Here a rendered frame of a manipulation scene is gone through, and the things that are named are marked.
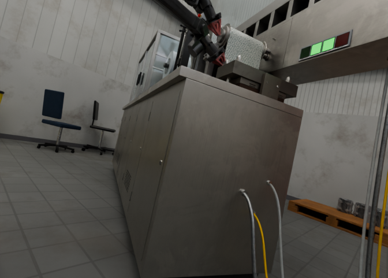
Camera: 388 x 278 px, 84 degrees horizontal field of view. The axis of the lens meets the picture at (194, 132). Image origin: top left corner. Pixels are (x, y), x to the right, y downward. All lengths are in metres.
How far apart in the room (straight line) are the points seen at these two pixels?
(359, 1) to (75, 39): 4.63
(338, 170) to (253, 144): 3.24
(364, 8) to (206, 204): 1.01
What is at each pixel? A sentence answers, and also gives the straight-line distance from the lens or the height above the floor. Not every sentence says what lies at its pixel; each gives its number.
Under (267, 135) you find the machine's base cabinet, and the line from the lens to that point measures 1.04.
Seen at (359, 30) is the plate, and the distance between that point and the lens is 1.16.
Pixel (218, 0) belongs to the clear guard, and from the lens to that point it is 2.15.
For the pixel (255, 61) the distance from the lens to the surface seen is 1.37.
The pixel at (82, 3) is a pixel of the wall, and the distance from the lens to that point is 5.34.
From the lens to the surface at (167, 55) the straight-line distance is 2.24.
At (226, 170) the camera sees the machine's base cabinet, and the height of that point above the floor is 0.54.
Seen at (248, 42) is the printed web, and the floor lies 1.25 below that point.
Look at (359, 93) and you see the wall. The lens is 4.36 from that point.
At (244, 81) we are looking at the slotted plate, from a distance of 1.06.
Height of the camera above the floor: 0.63
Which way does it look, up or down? 3 degrees up
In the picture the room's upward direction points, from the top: 13 degrees clockwise
